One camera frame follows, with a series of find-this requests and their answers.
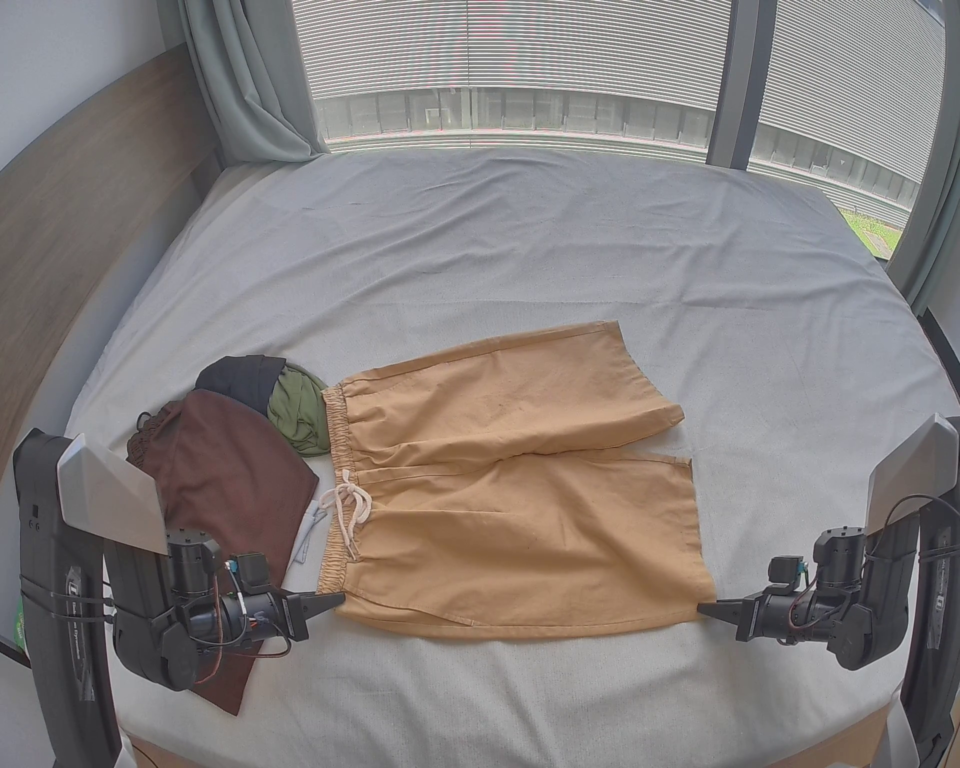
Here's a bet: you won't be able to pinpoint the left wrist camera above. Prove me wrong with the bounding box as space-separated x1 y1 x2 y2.
228 553 269 594

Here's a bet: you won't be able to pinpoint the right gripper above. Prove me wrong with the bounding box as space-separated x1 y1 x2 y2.
735 589 806 645

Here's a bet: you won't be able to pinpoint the black garment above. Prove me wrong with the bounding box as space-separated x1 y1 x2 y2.
195 355 290 417

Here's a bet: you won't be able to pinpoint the brown garment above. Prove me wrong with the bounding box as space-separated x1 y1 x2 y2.
126 391 316 714

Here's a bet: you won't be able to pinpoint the grey-green curtain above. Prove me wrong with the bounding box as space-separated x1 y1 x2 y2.
176 0 331 168

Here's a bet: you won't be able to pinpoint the green garment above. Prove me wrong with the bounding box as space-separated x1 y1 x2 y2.
266 362 331 457

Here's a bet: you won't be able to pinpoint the window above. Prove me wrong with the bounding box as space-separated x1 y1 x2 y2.
288 0 960 316

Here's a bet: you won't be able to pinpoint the tan shorts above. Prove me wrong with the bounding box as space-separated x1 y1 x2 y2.
316 320 715 640

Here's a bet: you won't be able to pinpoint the bed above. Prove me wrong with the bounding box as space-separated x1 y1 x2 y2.
0 45 960 768

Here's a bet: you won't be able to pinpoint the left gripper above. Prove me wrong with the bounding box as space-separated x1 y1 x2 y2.
223 588 311 645

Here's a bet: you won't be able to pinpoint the black cable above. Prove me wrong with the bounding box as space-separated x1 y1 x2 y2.
191 633 295 685

